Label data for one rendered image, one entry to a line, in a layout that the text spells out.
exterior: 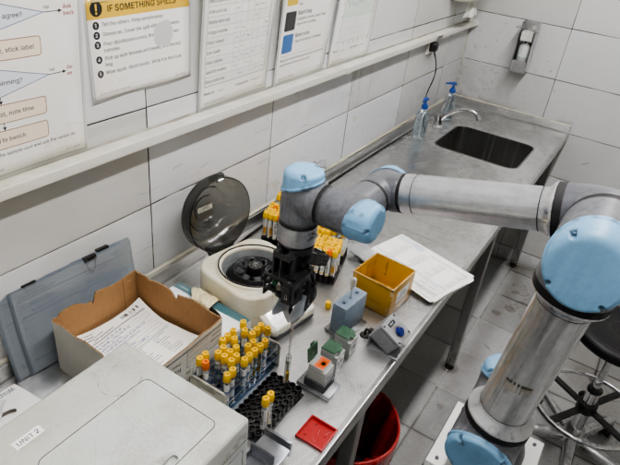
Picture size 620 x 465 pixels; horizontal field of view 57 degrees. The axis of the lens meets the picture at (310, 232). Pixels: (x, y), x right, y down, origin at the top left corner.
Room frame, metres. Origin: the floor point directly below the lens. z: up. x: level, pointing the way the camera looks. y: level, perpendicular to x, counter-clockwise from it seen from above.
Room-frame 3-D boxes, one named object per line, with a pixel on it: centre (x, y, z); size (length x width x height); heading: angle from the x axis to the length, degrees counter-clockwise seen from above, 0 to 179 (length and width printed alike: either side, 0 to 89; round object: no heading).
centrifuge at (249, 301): (1.24, 0.12, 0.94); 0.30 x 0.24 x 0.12; 52
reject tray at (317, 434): (0.82, -0.07, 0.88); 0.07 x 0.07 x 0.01; 61
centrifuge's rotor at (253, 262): (1.25, 0.14, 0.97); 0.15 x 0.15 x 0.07
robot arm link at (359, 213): (0.88, -0.07, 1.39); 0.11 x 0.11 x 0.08; 61
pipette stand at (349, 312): (1.18, -0.13, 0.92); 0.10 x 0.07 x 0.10; 146
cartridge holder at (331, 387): (0.96, -0.06, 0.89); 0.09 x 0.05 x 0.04; 61
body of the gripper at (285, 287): (0.91, 0.03, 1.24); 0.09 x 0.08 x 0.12; 152
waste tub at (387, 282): (1.33, -0.22, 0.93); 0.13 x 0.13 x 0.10; 57
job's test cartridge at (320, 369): (0.96, -0.06, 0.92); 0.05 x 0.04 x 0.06; 61
